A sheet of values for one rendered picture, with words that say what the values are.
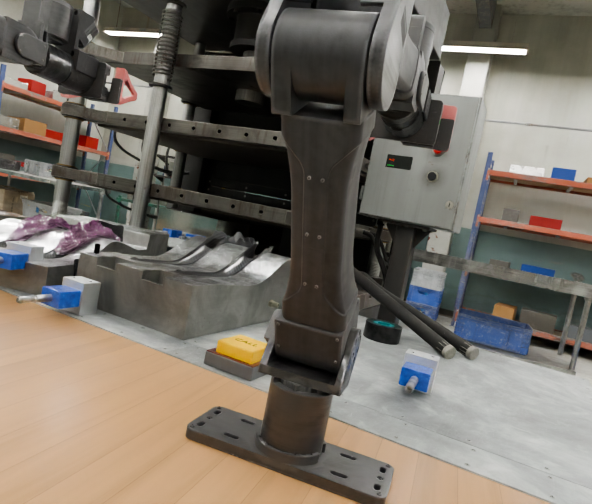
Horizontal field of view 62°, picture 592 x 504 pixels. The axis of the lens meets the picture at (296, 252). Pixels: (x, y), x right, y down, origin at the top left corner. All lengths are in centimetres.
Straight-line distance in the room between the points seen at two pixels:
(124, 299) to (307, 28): 64
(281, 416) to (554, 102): 736
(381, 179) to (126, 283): 94
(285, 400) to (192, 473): 10
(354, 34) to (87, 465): 39
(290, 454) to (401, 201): 116
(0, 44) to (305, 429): 69
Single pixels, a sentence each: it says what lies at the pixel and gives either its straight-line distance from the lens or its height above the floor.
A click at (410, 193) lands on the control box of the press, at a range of 155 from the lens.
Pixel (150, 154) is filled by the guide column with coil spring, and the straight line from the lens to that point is 194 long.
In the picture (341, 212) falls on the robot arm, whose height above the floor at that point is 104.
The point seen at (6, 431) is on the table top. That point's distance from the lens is 52.
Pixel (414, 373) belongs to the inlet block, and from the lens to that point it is 77.
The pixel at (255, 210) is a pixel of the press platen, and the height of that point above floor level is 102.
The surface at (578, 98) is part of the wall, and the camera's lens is 772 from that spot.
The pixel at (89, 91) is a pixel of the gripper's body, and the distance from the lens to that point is 103.
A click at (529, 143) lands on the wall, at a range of 755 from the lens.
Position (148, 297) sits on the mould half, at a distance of 86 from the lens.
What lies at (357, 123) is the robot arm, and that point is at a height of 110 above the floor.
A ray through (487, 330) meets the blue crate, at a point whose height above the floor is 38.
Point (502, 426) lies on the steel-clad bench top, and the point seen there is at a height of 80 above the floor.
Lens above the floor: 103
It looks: 4 degrees down
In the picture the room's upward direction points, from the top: 11 degrees clockwise
